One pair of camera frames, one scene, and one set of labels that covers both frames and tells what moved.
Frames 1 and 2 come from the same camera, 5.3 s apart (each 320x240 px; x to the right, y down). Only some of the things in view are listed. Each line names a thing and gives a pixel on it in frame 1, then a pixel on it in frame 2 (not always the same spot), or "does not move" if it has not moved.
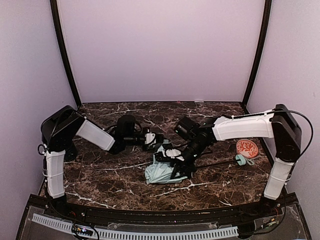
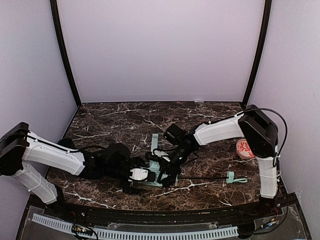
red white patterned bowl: (247, 148) does not move
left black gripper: (158, 138) -> (128, 185)
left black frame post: (64, 51) does not move
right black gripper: (184, 164) -> (169, 175)
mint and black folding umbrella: (167, 166) -> (150, 176)
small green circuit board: (77, 229) does not move
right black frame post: (268, 6) does not move
